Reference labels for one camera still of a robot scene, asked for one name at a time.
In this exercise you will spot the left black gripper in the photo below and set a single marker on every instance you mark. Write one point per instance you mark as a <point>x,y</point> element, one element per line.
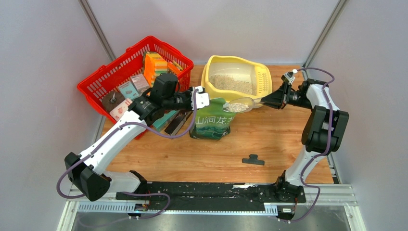
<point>188,94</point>

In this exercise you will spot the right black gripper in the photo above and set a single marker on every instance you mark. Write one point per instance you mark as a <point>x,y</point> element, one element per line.
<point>277,99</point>

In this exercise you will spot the clear plastic scoop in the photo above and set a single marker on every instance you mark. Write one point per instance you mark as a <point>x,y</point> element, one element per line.
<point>242,105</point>

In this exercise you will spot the green litter bag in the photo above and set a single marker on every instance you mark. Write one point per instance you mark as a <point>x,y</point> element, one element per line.
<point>212,122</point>

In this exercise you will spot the black bag clip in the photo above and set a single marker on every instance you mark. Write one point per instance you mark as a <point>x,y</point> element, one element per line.
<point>253,159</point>

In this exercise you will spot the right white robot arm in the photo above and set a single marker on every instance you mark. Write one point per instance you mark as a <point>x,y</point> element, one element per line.
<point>323,132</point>

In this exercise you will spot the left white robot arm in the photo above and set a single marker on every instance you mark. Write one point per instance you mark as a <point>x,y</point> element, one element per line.
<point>86,174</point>

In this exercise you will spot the dark brown box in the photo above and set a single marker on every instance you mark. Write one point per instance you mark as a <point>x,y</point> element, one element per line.
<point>176,124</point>

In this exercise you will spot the teal box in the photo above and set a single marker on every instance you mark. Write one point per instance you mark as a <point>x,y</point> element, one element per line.
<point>163,122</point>

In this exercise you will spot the yellow litter box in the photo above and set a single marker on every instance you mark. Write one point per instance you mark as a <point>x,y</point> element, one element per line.
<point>232,77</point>

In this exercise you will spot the orange sponge stack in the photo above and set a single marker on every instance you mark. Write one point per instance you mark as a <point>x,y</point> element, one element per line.
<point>154,65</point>

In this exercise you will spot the grey pink packet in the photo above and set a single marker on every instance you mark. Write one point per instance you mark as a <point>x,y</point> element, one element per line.
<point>140,83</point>

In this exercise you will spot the teal small packet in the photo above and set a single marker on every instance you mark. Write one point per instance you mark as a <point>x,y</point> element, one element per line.
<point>128,90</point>

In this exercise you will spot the pink white packet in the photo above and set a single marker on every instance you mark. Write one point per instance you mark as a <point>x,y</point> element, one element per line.
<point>119,110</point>

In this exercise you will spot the brown round disc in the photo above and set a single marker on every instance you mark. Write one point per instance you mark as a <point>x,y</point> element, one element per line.
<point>112,100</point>

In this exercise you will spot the red plastic basket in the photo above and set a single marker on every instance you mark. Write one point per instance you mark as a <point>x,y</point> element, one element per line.
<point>108,77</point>

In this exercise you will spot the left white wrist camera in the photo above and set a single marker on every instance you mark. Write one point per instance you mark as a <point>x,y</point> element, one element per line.
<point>201,97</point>

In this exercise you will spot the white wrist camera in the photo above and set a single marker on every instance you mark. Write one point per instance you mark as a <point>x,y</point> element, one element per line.
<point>201,97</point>
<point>288,77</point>

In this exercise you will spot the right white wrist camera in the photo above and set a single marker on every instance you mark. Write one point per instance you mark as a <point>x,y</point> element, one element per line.
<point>288,77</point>

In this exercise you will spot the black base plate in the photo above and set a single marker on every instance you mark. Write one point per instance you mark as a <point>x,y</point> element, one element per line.
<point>211,196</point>

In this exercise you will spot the aluminium frame rail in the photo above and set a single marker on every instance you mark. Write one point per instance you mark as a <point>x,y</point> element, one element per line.
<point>316,195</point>

